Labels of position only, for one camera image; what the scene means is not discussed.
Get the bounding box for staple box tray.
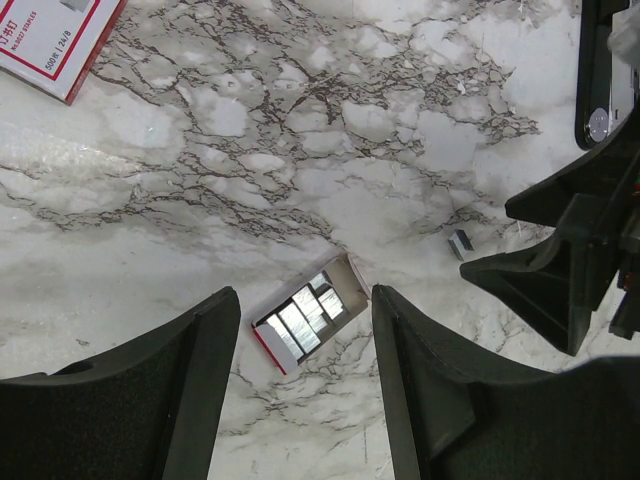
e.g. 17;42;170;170
249;252;371;375

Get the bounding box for staple strip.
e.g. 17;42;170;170
447;229;475;262

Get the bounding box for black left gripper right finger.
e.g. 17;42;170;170
372;285;639;479

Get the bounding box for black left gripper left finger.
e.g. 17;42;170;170
1;287;241;479

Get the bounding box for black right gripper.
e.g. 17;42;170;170
460;117;639;356

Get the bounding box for red white staple box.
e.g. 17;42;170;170
1;0;127;105

